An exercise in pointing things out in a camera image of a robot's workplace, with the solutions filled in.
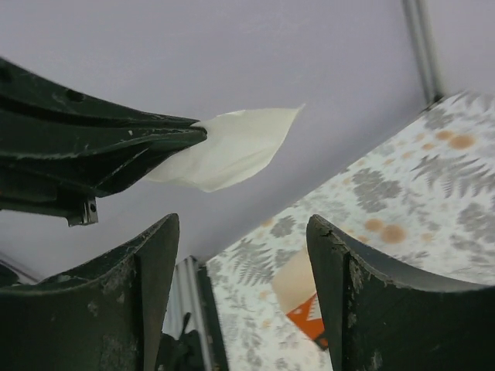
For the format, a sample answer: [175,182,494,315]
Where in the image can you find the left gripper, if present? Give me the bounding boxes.
[1,58,207,226]

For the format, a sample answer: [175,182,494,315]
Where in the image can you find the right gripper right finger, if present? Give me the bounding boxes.
[306,215,494,371]

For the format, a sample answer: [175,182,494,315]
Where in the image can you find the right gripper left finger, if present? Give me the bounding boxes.
[1,214,179,370]

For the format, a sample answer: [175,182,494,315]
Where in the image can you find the coffee filter paper box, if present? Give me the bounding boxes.
[271,247,328,350]

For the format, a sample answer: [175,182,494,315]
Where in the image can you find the beige paper coffee filter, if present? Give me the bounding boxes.
[144,104,305,192]

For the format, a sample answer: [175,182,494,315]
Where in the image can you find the floral patterned table mat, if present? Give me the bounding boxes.
[207,91,494,370]

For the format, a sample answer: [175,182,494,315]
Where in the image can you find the left aluminium corner post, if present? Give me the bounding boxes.
[163,257,229,370]

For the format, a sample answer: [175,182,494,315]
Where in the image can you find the aluminium corner post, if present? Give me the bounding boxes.
[401,0,446,110]
[163,257,229,370]

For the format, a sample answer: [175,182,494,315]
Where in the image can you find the right aluminium corner post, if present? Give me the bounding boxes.
[401,0,446,110]

